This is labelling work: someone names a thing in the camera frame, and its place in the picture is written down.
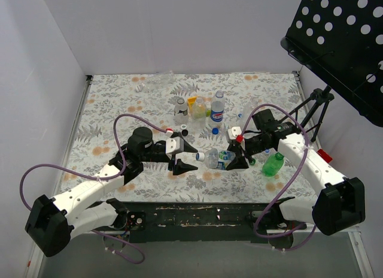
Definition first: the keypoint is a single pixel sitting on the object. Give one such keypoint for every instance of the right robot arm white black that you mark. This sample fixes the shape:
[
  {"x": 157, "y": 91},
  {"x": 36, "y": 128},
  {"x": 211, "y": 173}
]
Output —
[{"x": 340, "y": 200}]

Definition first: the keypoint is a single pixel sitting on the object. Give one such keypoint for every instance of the bottle green white label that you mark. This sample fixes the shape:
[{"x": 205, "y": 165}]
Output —
[{"x": 218, "y": 159}]

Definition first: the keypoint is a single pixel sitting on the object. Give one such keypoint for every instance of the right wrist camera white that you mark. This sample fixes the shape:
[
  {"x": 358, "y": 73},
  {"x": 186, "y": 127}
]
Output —
[{"x": 234, "y": 134}]

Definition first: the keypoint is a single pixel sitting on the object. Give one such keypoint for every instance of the red box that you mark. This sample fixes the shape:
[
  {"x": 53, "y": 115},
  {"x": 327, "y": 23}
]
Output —
[{"x": 324, "y": 155}]

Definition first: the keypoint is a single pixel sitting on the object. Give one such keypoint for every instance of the yellow green toy basket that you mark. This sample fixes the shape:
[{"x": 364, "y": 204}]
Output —
[{"x": 191, "y": 101}]

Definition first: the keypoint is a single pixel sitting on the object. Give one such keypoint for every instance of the clear bottle blue label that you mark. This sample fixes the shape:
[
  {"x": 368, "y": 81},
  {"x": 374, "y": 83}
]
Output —
[{"x": 217, "y": 109}]

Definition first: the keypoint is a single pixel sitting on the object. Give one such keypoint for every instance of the green plastic bottle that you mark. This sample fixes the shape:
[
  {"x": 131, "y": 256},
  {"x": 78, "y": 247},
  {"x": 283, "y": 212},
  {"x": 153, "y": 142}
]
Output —
[{"x": 273, "y": 164}]

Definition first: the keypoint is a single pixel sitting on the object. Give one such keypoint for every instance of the black tripod stand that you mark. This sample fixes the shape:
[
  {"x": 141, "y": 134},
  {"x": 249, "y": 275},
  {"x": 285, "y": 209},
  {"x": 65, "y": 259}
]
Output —
[{"x": 321, "y": 98}]

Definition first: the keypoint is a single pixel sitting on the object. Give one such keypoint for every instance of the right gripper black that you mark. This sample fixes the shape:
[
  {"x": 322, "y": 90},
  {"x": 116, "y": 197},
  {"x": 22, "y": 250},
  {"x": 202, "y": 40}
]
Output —
[{"x": 239, "y": 150}]

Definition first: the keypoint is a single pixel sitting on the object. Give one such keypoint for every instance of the aluminium frame rail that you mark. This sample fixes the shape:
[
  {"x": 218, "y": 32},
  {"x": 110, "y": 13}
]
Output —
[{"x": 354, "y": 234}]

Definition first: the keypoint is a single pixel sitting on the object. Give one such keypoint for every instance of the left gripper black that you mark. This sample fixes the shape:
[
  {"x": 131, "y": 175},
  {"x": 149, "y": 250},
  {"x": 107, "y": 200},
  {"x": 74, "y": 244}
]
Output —
[{"x": 171, "y": 157}]

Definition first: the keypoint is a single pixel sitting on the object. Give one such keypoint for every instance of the clear bottle black cap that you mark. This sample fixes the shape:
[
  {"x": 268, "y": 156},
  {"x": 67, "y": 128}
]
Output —
[{"x": 181, "y": 114}]

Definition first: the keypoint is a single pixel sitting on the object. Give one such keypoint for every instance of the clear uncapped bottle right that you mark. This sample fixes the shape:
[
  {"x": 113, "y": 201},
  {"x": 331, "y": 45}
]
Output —
[{"x": 248, "y": 108}]

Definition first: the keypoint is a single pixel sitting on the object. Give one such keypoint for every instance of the floral tablecloth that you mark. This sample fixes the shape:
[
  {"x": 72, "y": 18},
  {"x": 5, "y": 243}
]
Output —
[{"x": 113, "y": 109}]

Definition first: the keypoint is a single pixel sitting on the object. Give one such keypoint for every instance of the black perforated music stand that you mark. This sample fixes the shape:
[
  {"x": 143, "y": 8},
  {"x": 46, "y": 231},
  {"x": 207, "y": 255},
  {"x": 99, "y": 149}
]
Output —
[{"x": 340, "y": 41}]

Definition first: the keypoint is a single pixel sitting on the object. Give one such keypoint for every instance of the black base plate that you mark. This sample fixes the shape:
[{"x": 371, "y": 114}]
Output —
[{"x": 159, "y": 222}]

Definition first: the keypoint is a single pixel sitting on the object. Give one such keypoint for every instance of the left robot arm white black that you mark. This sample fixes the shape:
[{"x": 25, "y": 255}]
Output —
[{"x": 54, "y": 222}]

